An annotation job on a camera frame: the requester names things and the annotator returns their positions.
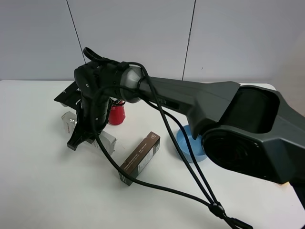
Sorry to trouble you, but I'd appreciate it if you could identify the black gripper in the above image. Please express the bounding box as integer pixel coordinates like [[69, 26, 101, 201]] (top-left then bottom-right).
[[54, 81, 110, 151]]

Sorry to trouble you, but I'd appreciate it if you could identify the white rectangular box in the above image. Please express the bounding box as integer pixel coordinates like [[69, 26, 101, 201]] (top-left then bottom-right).
[[61, 111, 117, 155]]

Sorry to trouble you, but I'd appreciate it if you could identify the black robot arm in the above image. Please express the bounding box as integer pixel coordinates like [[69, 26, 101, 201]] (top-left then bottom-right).
[[55, 61, 305, 184]]

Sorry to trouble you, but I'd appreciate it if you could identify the red soda can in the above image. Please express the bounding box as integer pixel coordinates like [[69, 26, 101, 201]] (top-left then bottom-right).
[[108, 98, 125, 125]]

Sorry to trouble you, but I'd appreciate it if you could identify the brown rectangular box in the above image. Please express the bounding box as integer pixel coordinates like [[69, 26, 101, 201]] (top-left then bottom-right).
[[120, 132, 160, 178]]

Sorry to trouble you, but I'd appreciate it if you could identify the blue bowl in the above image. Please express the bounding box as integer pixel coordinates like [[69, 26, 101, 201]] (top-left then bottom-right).
[[175, 124, 208, 164]]

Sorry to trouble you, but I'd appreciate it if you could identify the black cable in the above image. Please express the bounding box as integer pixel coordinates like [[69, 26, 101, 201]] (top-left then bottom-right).
[[82, 47, 254, 229]]

